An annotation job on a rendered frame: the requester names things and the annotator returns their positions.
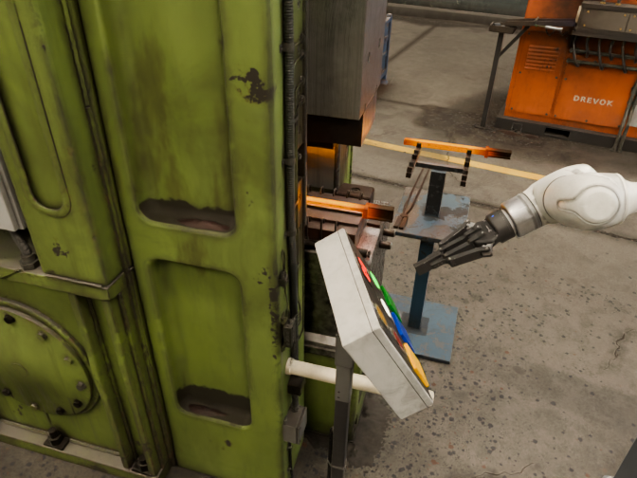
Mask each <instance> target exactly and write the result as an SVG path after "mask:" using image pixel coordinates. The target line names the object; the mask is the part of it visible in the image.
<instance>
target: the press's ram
mask: <svg viewBox="0 0 637 478"><path fill-rule="evenodd" d="M386 11H387V0H308V53H307V114H309V115H317V116H325V117H333V118H341V119H348V120H360V118H361V116H362V115H363V113H364V110H365V109H366V108H367V106H368V104H369V103H370V101H371V99H372V97H373V95H374V93H375V91H376V90H377V88H378V86H379V85H380V80H381V68H382V57H383V45H384V34H385V23H386Z"/></svg>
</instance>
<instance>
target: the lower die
mask: <svg viewBox="0 0 637 478"><path fill-rule="evenodd" d="M307 196H313V197H318V198H324V199H331V200H336V201H342V202H349V203H355V204H361V205H366V203H367V202H368V201H369V200H364V199H361V200H359V199H357V198H351V197H348V198H346V197H345V196H339V195H335V196H333V195H332V194H327V193H322V194H319V193H315V192H309V193H307ZM308 215H310V216H311V222H309V219H308V237H309V239H312V240H319V232H320V221H321V218H322V217H324V218H325V223H324V224H323V223H322V237H321V238H322V239H324V238H325V237H327V236H329V235H331V234H333V233H334V232H335V223H336V221H337V220H338V221H339V225H338V226H337V231H338V230H341V229H345V230H346V231H347V233H348V235H349V236H350V238H351V240H352V241H353V243H354V244H355V246H357V243H358V240H359V238H360V237H359V235H361V233H362V231H363V228H364V226H365V223H366V221H367V219H364V218H363V212H362V211H350V210H344V209H338V208H332V207H326V206H321V205H314V204H308V203H307V216H308Z"/></svg>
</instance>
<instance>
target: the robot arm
mask: <svg viewBox="0 0 637 478"><path fill-rule="evenodd" d="M635 212H637V182H629V181H626V180H625V179H624V178H623V177H622V176H621V175H619V174H604V173H597V172H596V171H595V170H594V168H592V167H591V166H589V165H587V164H576V165H572V166H569V167H565V168H562V169H560V170H557V171H555V172H553V173H551V174H549V175H546V176H544V177H543V178H541V179H540V180H538V181H537V182H535V183H534V184H532V185H531V186H530V187H529V188H528V189H527V190H526V191H524V192H523V193H519V194H517V195H516V196H515V197H513V198H511V199H509V200H507V201H505V202H503V203H501V204H500V209H497V210H495V211H492V212H490V213H489V214H487V215H486V216H485V219H484V220H482V221H478V222H476V223H472V222H470V220H469V219H466V220H465V221H464V223H463V224H462V225H461V226H460V227H458V228H457V229H456V230H454V231H453V232H451V233H450V234H449V235H448V236H447V237H446V238H444V239H443V240H442V241H440V242H439V243H438V246H439V248H438V250H437V251H435V252H433V253H431V254H430V255H428V256H427V257H426V258H424V259H422V260H420V261H419V262H417V263H415V264H413V266H414V268H415V269H416V271H417V273H418V275H419V276H420V275H422V274H424V273H426V272H428V271H430V270H432V269H435V268H437V267H440V266H442V265H444V264H449V265H450V266H451V267H456V266H459V265H462V264H465V263H468V262H471V261H474V260H477V259H480V258H484V257H492V256H493V253H492V247H494V246H495V245H496V244H497V243H498V242H500V243H504V242H506V241H508V240H510V239H512V238H514V237H516V236H517V237H522V236H524V235H526V234H528V233H530V232H531V231H533V230H537V229H539V228H540V227H542V226H545V225H548V224H557V223H560V224H562V225H564V226H567V227H569V228H573V229H577V230H601V229H604V228H606V227H609V226H613V225H618V224H621V223H623V222H624V221H625V219H626V217H627V216H628V215H630V214H632V213H635Z"/></svg>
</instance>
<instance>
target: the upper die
mask: <svg viewBox="0 0 637 478"><path fill-rule="evenodd" d="M376 95H377V90H376V91H375V93H374V95H373V97H372V99H371V101H370V103H369V104H368V106H367V108H366V109H365V110H364V113H363V115H362V116H361V118H360V120H356V119H341V118H333V117H325V116H317V115H309V114H307V140H313V141H321V142H328V143H335V144H342V145H350V146H356V147H361V146H362V144H363V142H364V140H365V138H366V136H367V135H368V133H369V131H370V129H371V128H372V126H373V123H374V119H375V107H376Z"/></svg>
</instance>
